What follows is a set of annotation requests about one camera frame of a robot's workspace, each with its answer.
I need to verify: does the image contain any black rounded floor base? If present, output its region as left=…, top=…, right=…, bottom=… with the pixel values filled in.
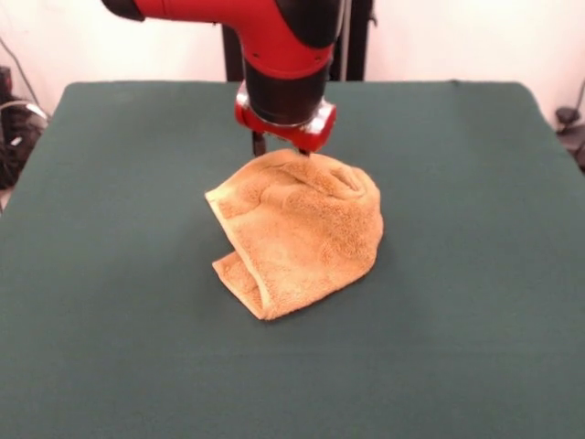
left=555, top=106, right=585, bottom=173
left=0, top=93, right=49, bottom=189

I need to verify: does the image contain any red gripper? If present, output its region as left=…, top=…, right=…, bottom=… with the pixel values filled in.
left=234, top=84, right=338, bottom=160

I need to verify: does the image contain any tan terry towel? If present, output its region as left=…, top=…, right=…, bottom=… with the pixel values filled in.
left=204, top=148, right=385, bottom=321

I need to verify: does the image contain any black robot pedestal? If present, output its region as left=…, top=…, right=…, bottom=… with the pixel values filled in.
left=222, top=0, right=379, bottom=83

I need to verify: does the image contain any dark green table cloth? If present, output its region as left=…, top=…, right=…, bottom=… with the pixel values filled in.
left=0, top=80, right=585, bottom=439

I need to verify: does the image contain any grey cable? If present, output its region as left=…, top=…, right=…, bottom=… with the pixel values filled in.
left=0, top=37, right=50, bottom=121

